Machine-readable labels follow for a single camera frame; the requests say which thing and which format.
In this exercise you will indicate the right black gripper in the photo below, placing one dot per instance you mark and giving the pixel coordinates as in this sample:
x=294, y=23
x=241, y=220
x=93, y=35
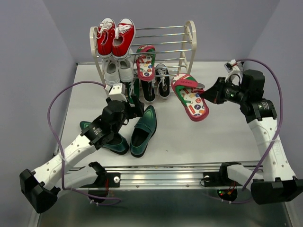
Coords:
x=214, y=94

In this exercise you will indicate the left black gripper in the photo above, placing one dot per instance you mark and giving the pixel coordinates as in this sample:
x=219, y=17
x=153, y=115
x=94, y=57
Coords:
x=138, y=108

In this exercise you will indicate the pink patterned flip-flop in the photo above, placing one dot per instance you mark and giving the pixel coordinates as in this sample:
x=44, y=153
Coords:
x=188, y=91
x=145, y=61

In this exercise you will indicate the black canvas sneaker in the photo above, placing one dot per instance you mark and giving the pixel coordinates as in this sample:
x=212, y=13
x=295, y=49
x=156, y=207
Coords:
x=163, y=81
x=148, y=91

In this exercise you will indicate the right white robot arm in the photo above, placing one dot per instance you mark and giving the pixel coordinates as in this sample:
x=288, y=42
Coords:
x=273, y=180

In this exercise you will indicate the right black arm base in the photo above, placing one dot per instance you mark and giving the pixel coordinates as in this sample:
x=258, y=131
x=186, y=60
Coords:
x=226, y=188

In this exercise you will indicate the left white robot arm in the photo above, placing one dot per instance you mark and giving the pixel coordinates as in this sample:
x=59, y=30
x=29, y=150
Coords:
x=44, y=185

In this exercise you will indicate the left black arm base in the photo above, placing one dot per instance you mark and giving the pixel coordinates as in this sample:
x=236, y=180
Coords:
x=100, y=187

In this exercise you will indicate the cream metal shoe rack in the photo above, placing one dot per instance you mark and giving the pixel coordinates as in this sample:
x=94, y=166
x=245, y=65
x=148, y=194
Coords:
x=175, y=47

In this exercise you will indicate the right green canvas sneaker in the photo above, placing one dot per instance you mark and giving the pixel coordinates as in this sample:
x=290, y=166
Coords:
x=133, y=88

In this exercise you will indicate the right green leather loafer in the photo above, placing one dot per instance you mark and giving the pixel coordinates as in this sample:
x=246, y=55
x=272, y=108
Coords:
x=144, y=130

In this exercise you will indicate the green leather loafer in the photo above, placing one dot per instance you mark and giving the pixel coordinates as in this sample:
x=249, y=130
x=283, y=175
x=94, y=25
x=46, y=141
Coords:
x=102, y=137
x=144, y=130

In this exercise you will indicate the right white sneaker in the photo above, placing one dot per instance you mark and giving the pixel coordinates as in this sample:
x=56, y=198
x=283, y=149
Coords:
x=126, y=69

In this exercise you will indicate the white sneaker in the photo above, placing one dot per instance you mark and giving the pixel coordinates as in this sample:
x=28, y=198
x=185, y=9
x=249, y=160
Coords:
x=126, y=69
x=110, y=71

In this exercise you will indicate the left green leather loafer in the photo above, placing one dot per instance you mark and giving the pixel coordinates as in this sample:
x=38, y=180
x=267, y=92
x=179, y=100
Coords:
x=102, y=137

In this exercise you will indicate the left white sneaker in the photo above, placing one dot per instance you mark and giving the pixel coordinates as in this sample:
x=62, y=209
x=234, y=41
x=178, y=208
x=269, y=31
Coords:
x=110, y=71

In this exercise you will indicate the right red canvas sneaker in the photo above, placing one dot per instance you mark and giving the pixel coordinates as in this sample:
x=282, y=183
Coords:
x=124, y=36

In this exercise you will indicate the red canvas sneaker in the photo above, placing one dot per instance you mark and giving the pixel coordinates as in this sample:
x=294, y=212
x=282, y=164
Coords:
x=124, y=36
x=105, y=36

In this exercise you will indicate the left red canvas sneaker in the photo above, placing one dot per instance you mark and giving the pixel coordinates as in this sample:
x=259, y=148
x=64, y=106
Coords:
x=105, y=36

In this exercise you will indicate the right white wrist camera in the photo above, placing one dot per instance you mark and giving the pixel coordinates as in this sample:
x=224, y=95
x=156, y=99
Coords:
x=234, y=69

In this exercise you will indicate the aluminium mounting rail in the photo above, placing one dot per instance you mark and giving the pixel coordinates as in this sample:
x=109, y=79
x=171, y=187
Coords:
x=144, y=177

